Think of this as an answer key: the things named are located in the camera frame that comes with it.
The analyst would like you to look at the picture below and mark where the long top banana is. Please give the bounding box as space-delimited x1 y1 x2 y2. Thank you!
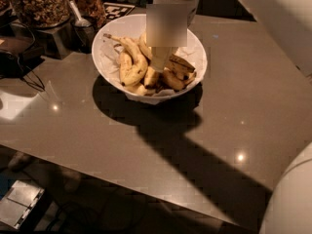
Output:
138 31 195 73

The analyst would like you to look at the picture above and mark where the metal stand block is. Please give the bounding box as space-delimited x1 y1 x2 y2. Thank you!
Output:
34 22 73 59

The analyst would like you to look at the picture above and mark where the glass jar of granola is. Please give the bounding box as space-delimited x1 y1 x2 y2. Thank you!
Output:
75 0 106 28

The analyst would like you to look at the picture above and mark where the white plastic spoon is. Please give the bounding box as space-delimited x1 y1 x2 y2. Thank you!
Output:
67 0 91 27

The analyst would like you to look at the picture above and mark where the far left small banana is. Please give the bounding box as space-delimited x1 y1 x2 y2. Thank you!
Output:
119 51 133 82

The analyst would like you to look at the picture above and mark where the left curved banana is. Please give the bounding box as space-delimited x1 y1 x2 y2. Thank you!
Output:
104 34 148 86

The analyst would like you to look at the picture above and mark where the grey box on floor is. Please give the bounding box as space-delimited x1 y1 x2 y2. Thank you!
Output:
0 180 45 230

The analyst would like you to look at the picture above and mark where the black device with cables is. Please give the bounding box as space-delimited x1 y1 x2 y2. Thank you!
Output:
0 21 47 93

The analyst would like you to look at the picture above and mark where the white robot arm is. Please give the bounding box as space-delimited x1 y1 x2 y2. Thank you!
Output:
154 0 312 234

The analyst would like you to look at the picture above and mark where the white bowl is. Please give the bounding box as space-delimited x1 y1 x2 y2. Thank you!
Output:
91 14 209 106

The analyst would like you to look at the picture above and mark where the bottom small banana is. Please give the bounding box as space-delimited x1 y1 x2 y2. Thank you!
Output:
125 83 156 96

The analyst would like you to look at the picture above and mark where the dark cup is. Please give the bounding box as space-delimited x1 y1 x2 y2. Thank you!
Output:
71 20 95 54

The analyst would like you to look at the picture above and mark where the glass jar of nuts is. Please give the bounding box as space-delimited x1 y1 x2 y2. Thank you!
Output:
11 0 70 28

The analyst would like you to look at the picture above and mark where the right lower banana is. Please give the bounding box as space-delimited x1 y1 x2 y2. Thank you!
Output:
162 68 185 91

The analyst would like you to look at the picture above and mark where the small banana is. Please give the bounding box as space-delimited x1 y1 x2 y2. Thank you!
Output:
125 83 156 96
119 51 133 82

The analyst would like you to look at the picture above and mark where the black white marker tag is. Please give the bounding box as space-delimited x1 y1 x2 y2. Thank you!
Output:
103 2 135 20

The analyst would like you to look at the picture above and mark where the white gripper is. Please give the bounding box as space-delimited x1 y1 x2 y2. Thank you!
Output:
150 0 199 72

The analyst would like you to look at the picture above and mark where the middle short banana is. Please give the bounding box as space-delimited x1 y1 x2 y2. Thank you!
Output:
144 67 160 89

